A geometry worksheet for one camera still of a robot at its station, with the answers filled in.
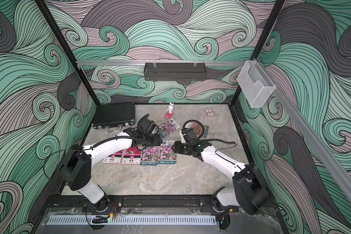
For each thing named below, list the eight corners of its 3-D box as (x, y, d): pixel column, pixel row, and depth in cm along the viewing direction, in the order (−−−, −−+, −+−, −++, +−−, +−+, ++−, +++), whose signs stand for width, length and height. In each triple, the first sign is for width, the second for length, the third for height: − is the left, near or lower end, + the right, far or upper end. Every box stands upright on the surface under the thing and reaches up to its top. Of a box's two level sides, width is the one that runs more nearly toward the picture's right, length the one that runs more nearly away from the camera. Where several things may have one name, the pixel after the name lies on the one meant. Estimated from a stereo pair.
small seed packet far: (208, 118, 114) (208, 116, 112) (204, 110, 119) (204, 108, 118) (214, 117, 115) (215, 115, 113) (210, 109, 120) (210, 107, 118)
